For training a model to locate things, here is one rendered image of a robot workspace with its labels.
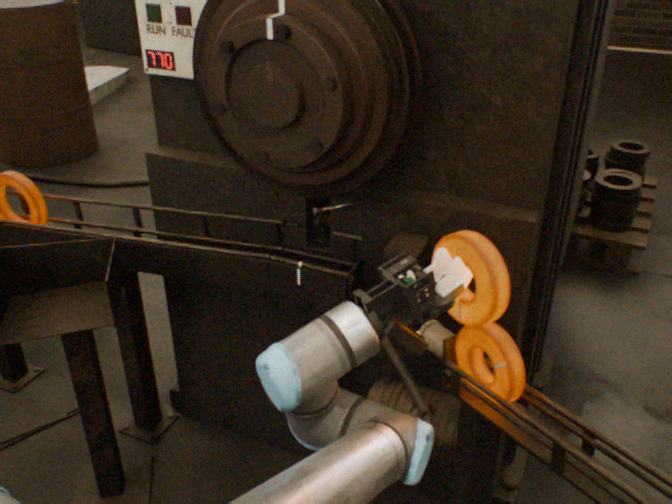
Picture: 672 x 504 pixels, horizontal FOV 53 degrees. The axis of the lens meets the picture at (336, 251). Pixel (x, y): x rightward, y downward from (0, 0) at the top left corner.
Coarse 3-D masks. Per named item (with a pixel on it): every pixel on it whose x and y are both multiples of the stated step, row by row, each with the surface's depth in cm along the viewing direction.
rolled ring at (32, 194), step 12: (0, 180) 183; (12, 180) 181; (24, 180) 181; (0, 192) 187; (24, 192) 181; (36, 192) 182; (0, 204) 189; (36, 204) 182; (0, 216) 190; (12, 216) 190; (36, 216) 184
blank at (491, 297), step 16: (448, 240) 107; (464, 240) 104; (480, 240) 103; (464, 256) 104; (480, 256) 101; (496, 256) 101; (480, 272) 102; (496, 272) 100; (480, 288) 103; (496, 288) 100; (464, 304) 107; (480, 304) 104; (496, 304) 101; (464, 320) 109; (480, 320) 105
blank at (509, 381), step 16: (464, 336) 122; (480, 336) 118; (496, 336) 115; (464, 352) 123; (480, 352) 123; (496, 352) 115; (512, 352) 114; (464, 368) 125; (480, 368) 123; (496, 368) 116; (512, 368) 113; (496, 384) 117; (512, 384) 113; (512, 400) 117
